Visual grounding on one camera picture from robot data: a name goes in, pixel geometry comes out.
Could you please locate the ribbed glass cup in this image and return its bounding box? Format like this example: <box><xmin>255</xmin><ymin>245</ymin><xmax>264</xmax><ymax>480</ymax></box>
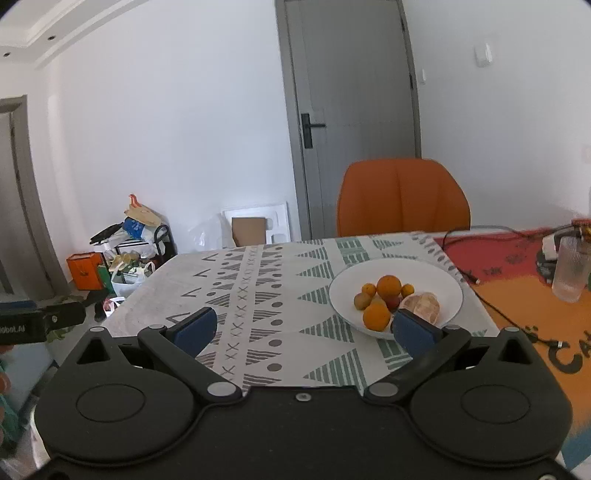
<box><xmin>551</xmin><ymin>236</ymin><xmax>591</xmax><ymax>304</ymax></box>

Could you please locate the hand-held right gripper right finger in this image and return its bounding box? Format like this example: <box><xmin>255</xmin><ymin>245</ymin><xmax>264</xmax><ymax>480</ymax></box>
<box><xmin>365</xmin><ymin>308</ymin><xmax>536</xmax><ymax>407</ymax></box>

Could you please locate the medium orange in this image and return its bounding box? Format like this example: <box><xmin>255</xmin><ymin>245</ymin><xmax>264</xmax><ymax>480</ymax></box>
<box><xmin>375</xmin><ymin>274</ymin><xmax>402</xmax><ymax>300</ymax></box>

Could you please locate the grey side door frame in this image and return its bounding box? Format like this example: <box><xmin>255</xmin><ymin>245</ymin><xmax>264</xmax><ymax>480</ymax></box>
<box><xmin>0</xmin><ymin>95</ymin><xmax>70</xmax><ymax>296</ymax></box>

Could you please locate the black flat item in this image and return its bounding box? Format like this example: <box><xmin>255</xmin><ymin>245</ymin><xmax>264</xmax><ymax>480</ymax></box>
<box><xmin>90</xmin><ymin>224</ymin><xmax>125</xmax><ymax>245</ymax></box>

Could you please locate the white bag with handles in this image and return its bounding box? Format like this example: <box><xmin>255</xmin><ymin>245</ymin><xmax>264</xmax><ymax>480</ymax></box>
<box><xmin>111</xmin><ymin>261</ymin><xmax>155</xmax><ymax>298</ymax></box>

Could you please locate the grey door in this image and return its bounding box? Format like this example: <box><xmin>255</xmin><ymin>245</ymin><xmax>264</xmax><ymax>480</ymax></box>
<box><xmin>276</xmin><ymin>0</ymin><xmax>423</xmax><ymax>241</ymax></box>

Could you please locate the black door handle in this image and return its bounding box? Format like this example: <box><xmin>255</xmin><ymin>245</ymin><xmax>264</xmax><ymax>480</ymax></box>
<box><xmin>300</xmin><ymin>112</ymin><xmax>328</xmax><ymax>149</ymax></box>

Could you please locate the red orange printed mat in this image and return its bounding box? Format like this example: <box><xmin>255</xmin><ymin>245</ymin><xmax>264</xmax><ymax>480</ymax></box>
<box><xmin>434</xmin><ymin>226</ymin><xmax>591</xmax><ymax>472</ymax></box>

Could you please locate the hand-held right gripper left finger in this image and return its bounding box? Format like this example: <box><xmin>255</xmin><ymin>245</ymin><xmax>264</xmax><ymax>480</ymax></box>
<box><xmin>76</xmin><ymin>306</ymin><xmax>243</xmax><ymax>407</ymax></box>

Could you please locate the black cable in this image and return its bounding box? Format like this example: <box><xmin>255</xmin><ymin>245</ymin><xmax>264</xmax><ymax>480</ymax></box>
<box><xmin>471</xmin><ymin>284</ymin><xmax>566</xmax><ymax>348</ymax></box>
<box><xmin>443</xmin><ymin>225</ymin><xmax>575</xmax><ymax>284</ymax></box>

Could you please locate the white plate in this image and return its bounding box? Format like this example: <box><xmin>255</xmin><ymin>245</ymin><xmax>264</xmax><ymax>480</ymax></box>
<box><xmin>329</xmin><ymin>257</ymin><xmax>464</xmax><ymax>340</ymax></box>

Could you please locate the patterned grey green tablecloth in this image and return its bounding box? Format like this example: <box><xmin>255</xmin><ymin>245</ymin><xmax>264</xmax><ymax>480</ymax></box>
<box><xmin>104</xmin><ymin>231</ymin><xmax>502</xmax><ymax>393</ymax></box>

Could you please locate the large orange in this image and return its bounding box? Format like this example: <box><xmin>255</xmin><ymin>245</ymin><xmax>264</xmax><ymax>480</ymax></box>
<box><xmin>362</xmin><ymin>303</ymin><xmax>393</xmax><ymax>333</ymax></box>

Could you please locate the brown paper bag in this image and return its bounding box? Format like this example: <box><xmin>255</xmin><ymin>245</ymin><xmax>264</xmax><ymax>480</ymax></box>
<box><xmin>124</xmin><ymin>194</ymin><xmax>164</xmax><ymax>227</ymax></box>

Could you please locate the orange box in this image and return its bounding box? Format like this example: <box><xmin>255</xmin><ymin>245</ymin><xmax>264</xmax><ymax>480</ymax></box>
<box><xmin>66</xmin><ymin>252</ymin><xmax>105</xmax><ymax>291</ymax></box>

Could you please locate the brown cardboard piece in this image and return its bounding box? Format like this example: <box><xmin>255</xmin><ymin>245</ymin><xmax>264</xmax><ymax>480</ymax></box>
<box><xmin>231</xmin><ymin>216</ymin><xmax>269</xmax><ymax>247</ymax></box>

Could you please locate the white foam board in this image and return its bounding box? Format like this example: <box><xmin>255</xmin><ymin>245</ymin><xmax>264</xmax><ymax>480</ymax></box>
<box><xmin>221</xmin><ymin>202</ymin><xmax>291</xmax><ymax>250</ymax></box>

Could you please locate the clear plastic sheet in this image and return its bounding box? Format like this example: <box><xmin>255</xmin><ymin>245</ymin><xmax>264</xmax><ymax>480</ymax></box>
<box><xmin>189</xmin><ymin>217</ymin><xmax>232</xmax><ymax>252</ymax></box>

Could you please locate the black metal rack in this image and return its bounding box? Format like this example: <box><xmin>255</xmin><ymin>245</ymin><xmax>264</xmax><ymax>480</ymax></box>
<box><xmin>99</xmin><ymin>224</ymin><xmax>178</xmax><ymax>273</ymax></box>

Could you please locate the orange chair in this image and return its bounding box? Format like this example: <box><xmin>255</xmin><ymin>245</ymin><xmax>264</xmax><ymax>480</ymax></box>
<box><xmin>336</xmin><ymin>159</ymin><xmax>472</xmax><ymax>238</ymax></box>

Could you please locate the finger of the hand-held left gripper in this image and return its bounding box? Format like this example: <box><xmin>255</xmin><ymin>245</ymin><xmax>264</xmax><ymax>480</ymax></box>
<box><xmin>40</xmin><ymin>302</ymin><xmax>87</xmax><ymax>333</ymax></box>

